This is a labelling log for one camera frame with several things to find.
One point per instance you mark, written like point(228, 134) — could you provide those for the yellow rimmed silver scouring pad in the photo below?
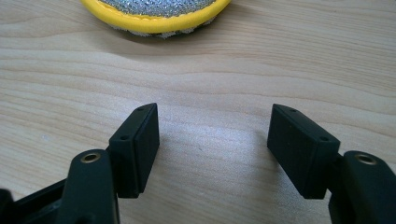
point(155, 15)

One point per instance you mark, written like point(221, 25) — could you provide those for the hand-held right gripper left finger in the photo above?
point(134, 152)

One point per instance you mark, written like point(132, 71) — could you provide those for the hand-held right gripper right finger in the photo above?
point(299, 149)

